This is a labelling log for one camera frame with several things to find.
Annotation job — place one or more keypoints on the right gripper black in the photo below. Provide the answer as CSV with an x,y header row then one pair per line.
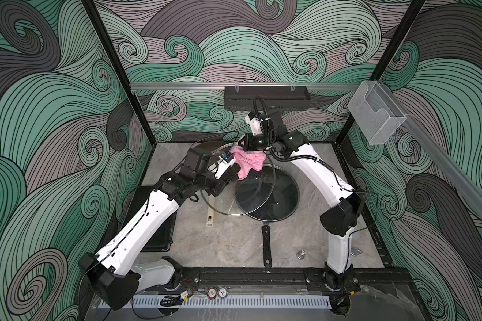
x,y
248,146

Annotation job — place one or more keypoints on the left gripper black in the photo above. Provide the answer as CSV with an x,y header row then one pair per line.
x,y
219,182

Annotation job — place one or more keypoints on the pink microfibre cloth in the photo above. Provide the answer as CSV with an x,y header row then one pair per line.
x,y
247,161

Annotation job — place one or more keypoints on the glass lid of brown pan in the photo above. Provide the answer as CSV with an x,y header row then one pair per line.
x,y
246,197

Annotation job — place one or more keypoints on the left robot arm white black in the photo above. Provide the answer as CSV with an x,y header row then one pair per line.
x,y
110,271

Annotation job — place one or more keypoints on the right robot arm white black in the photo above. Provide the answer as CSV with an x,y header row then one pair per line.
x,y
345,203

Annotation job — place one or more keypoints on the black hard case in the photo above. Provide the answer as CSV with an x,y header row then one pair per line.
x,y
149,223

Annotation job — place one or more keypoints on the round button pair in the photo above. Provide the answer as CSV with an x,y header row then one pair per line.
x,y
214,293

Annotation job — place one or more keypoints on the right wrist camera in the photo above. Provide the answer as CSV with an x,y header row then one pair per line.
x,y
255,124

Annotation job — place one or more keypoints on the brown pan with cream handle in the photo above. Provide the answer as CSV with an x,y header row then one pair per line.
x,y
215,147

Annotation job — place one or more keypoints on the black wall shelf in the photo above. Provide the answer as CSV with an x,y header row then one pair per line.
x,y
275,98

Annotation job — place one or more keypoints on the aluminium rail back wall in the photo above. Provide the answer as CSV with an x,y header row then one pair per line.
x,y
138,86

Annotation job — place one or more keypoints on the aluminium rail wall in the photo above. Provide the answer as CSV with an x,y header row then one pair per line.
x,y
438,135
138,86

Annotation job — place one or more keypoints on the clear plastic wall box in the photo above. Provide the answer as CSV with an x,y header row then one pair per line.
x,y
376,111

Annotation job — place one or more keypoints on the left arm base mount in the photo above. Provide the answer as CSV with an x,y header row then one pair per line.
x,y
185,279

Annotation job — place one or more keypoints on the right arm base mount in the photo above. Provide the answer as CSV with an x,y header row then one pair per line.
x,y
326,280

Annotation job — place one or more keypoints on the white slotted cable duct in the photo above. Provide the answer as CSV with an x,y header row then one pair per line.
x,y
238,301

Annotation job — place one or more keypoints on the aluminium rail right wall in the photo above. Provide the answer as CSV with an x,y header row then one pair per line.
x,y
438,135

